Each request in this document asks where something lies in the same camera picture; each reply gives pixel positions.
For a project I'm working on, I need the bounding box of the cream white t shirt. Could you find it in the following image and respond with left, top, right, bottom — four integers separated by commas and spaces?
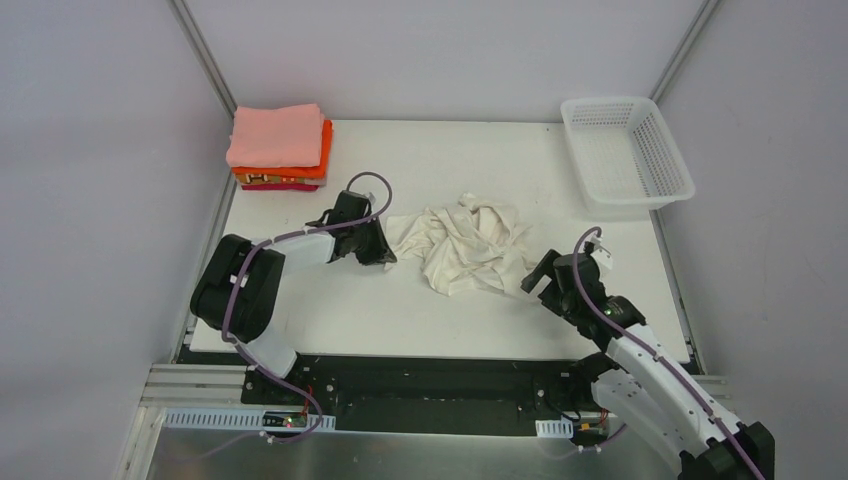
384, 193, 537, 298

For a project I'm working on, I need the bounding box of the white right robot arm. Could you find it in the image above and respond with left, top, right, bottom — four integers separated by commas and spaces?
521, 248, 776, 479

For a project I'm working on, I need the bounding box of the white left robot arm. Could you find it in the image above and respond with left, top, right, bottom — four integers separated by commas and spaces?
189, 190, 397, 405

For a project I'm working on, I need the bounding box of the orange folded t shirt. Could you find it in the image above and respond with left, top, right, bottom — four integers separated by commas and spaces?
231, 119, 335, 180

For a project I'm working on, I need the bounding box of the magenta folded t shirt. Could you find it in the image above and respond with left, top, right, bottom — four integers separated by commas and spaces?
240, 184, 320, 192

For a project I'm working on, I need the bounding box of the white plastic basket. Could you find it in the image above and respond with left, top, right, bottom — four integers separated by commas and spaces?
560, 96, 696, 218

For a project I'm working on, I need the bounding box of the pink folded t shirt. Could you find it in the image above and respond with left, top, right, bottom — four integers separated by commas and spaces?
226, 104, 325, 168

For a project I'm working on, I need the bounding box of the brown patterned folded t shirt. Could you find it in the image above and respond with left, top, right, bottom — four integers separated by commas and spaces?
235, 173, 327, 186

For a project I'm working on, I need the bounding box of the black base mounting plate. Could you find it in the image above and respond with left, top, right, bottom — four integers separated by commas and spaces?
241, 355, 601, 436

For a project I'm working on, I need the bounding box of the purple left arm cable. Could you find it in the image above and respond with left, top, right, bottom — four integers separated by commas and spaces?
165, 171, 394, 462

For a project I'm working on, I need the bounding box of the right white cable duct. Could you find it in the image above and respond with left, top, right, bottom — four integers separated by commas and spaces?
535, 417, 574, 439

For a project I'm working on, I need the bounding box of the white cable duct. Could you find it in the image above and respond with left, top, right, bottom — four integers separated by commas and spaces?
163, 408, 336, 433
535, 417, 574, 439

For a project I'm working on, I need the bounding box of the aluminium frame rail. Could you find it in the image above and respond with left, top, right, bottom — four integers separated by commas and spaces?
142, 356, 599, 418

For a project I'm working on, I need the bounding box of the left white cable duct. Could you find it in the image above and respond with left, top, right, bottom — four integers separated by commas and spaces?
163, 408, 336, 433

